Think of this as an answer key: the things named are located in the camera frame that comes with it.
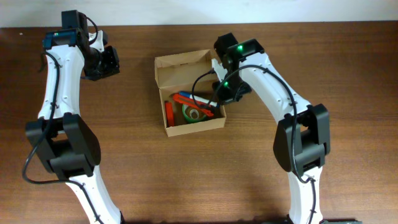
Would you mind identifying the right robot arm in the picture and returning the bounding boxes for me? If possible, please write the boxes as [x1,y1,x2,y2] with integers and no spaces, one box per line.
[213,33,330,223]

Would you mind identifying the black cable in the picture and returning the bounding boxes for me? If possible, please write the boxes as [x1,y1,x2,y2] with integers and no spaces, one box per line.
[191,64,318,224]
[21,15,106,224]

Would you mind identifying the brown cardboard box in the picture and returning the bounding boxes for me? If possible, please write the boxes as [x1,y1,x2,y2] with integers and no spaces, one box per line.
[155,50,226,137]

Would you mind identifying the left black cable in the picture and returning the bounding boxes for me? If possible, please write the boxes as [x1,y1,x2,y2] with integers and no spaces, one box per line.
[21,15,106,224]

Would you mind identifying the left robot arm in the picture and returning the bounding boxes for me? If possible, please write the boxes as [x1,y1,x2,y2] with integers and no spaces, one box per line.
[22,10,125,224]

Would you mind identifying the orange stapler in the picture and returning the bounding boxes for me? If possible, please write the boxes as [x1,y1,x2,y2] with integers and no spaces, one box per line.
[165,101,175,127]

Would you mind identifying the orange utility knife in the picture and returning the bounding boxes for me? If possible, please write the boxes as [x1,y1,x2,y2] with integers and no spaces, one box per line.
[172,93,214,117]

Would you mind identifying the green tape roll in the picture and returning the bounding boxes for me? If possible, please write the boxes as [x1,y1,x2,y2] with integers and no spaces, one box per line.
[182,104,207,124]

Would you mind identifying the right black cable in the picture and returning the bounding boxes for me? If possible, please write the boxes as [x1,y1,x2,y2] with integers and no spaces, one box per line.
[191,64,318,224]

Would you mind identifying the blue white marker pen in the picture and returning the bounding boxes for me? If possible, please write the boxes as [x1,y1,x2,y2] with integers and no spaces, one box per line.
[178,91,220,108]

